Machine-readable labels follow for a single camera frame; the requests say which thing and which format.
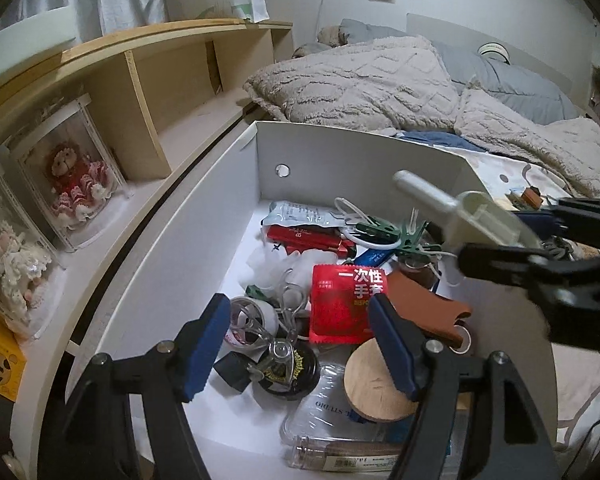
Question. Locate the white storage box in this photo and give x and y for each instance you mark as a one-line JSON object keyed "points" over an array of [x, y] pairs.
{"points": [[330, 160]]}

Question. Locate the beige fluffy blanket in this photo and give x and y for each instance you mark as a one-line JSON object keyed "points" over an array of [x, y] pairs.
{"points": [[380, 85]]}

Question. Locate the beige plush toy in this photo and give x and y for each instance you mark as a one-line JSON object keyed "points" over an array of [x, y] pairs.
{"points": [[332, 35]]}

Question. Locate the white black cap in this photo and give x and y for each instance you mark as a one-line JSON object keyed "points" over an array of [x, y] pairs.
{"points": [[494, 52]]}

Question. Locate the small black box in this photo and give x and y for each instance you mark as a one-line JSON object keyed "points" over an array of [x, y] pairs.
{"points": [[232, 372]]}

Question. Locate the red flat box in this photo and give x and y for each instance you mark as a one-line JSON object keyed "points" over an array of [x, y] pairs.
{"points": [[305, 240]]}

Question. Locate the wooden shelf unit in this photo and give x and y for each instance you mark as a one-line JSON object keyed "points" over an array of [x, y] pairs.
{"points": [[180, 60]]}

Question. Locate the white plastic strip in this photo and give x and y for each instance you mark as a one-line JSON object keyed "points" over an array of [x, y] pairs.
{"points": [[413, 222]]}

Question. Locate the white headboard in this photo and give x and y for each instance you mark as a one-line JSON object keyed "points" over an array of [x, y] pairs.
{"points": [[455, 30]]}

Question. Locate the white plastic tray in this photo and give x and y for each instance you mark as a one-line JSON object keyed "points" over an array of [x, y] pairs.
{"points": [[480, 215]]}

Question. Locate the small brown pot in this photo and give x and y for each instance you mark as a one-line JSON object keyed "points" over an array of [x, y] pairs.
{"points": [[415, 272]]}

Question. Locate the red glove packet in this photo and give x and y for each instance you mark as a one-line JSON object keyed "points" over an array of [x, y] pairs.
{"points": [[340, 310]]}

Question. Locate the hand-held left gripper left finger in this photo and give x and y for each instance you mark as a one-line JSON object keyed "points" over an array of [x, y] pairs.
{"points": [[207, 350]]}

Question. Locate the black round badge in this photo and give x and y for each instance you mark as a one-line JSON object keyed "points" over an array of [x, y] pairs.
{"points": [[295, 375]]}

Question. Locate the white doll display case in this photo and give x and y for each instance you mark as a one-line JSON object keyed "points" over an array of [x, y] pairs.
{"points": [[15, 260]]}

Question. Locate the round wooden lid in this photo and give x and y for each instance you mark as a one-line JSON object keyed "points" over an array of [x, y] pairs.
{"points": [[362, 385]]}

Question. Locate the clear plastic gloves bag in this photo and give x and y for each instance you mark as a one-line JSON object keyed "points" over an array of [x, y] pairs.
{"points": [[275, 270]]}

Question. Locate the grey wipe packet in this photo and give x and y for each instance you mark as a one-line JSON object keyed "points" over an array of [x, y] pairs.
{"points": [[300, 215]]}

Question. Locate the grey duvet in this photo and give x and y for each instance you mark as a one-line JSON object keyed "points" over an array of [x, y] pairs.
{"points": [[520, 90]]}

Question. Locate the printed blanket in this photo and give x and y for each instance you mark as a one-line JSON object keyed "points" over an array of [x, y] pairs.
{"points": [[490, 170]]}

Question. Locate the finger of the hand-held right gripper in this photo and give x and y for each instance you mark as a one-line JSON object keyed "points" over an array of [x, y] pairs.
{"points": [[500, 262], [537, 223]]}

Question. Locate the clear tape roll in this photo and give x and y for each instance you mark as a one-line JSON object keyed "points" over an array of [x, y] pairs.
{"points": [[255, 317]]}

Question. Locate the grey pillow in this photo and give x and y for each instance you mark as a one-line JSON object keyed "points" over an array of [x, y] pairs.
{"points": [[370, 30]]}

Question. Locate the brown leather pouch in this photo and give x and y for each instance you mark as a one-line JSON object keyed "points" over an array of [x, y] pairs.
{"points": [[420, 305]]}

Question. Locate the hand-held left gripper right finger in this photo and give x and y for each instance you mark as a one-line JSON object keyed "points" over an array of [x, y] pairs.
{"points": [[395, 345]]}

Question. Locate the blue cloth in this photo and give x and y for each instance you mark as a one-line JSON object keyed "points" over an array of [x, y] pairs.
{"points": [[425, 139]]}

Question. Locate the brown leather wallet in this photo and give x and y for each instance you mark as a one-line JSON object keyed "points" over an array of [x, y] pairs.
{"points": [[531, 196]]}

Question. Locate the red doll display case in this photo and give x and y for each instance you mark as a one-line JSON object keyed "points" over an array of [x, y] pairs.
{"points": [[75, 180]]}

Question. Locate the clear plastic case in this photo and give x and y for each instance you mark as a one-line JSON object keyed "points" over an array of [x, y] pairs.
{"points": [[320, 425]]}

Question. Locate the green clothes pegs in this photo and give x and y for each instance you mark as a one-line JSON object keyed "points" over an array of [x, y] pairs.
{"points": [[350, 235]]}

